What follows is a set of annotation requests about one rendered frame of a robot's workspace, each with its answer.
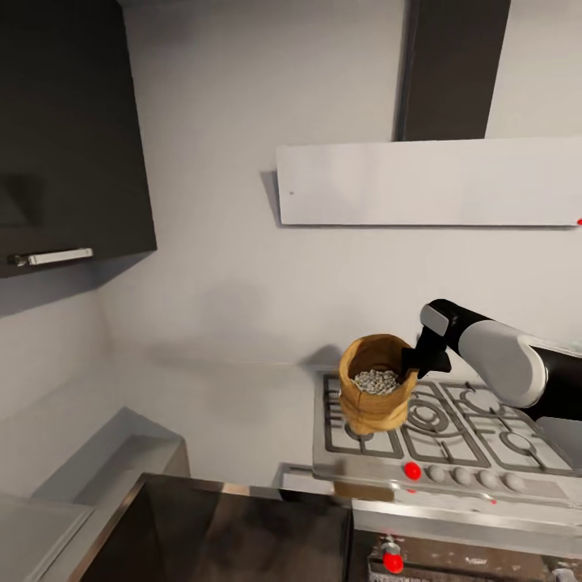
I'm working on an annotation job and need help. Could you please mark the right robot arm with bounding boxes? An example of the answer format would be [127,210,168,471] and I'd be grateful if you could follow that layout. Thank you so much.
[401,299,582,472]

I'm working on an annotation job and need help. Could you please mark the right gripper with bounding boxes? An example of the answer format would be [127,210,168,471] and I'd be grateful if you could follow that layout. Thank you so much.
[401,342,452,379]

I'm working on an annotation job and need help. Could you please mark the popcorn bag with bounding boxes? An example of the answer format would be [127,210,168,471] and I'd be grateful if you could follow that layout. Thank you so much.
[337,334,420,434]

